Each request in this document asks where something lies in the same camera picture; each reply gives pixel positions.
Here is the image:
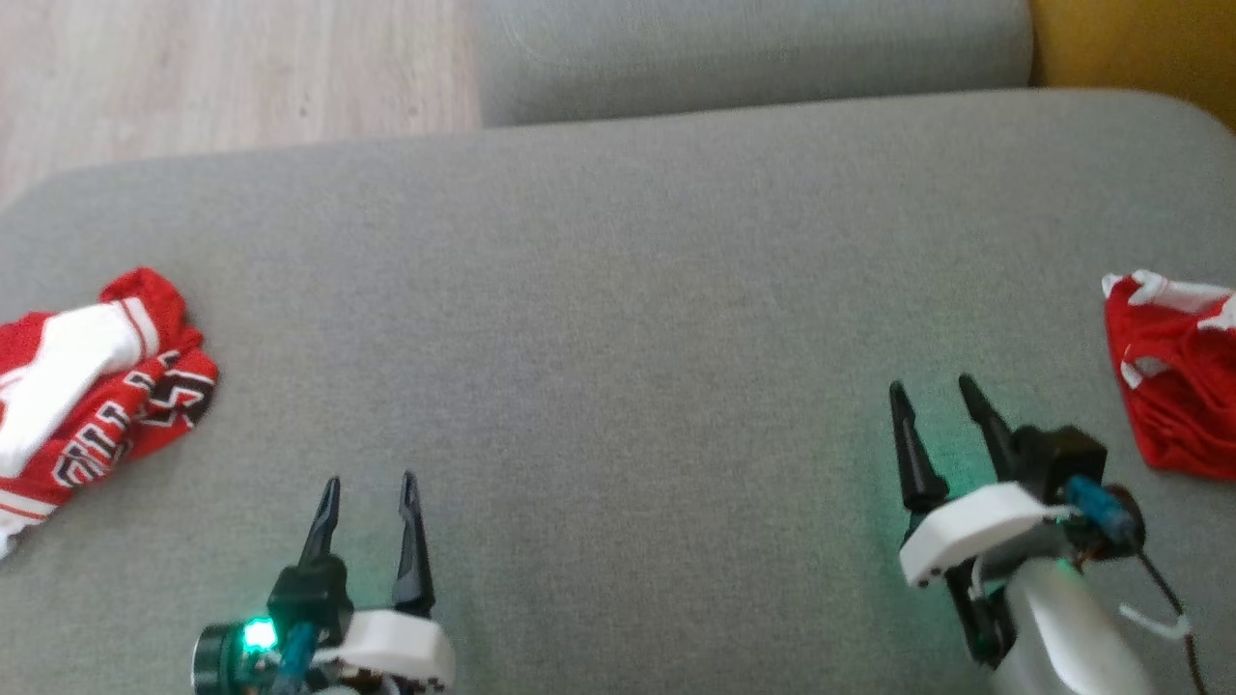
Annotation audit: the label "large grey sofa seat cushion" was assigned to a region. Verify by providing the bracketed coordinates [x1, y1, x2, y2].
[0, 89, 1236, 695]

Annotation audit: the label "red jersey white sleeves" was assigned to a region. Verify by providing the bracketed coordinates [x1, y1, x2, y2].
[0, 267, 219, 561]

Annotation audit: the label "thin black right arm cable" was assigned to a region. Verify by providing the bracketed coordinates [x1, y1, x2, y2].
[1135, 550, 1208, 695]

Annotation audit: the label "small grey sofa seat cushion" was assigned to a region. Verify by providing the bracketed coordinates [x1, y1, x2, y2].
[478, 0, 1036, 128]

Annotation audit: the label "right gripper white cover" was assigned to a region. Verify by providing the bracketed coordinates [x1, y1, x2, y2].
[888, 375, 1065, 669]

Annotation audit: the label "red shorts white trim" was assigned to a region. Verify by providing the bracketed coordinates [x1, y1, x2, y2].
[1102, 270, 1236, 481]

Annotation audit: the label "yellow sofa backrest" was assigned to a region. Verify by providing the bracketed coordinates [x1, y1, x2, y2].
[1028, 0, 1236, 136]

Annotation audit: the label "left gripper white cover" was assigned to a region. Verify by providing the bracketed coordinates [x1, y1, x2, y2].
[193, 471, 457, 695]

